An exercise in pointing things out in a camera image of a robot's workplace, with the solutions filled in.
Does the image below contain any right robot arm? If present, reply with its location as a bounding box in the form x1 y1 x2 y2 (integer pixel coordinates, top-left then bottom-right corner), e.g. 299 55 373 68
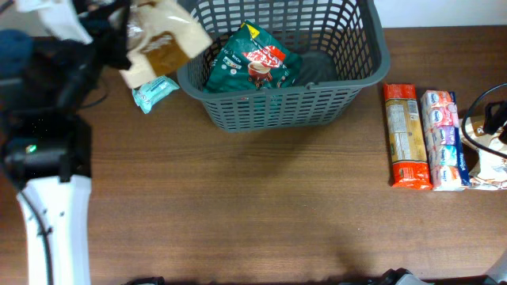
375 101 506 285

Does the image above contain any orange biscuit package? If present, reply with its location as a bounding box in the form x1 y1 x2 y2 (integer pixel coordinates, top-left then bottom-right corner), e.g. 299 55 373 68
383 84 433 190

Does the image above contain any light teal wipes packet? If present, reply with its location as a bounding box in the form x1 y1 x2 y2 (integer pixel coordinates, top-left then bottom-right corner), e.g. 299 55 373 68
132 76 180 114

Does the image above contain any beige brown snack bag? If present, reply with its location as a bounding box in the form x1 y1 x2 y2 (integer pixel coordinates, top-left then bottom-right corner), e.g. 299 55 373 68
459 116 506 191
120 0 212 89

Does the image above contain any grey plastic mesh basket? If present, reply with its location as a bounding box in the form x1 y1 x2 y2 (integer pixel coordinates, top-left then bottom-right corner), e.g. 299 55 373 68
177 0 390 132

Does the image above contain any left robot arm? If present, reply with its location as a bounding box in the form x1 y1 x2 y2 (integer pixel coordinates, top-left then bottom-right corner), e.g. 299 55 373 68
1 1 131 284

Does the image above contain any green Nescafe coffee bag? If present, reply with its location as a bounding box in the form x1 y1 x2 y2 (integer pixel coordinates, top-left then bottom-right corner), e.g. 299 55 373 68
204 21 303 93

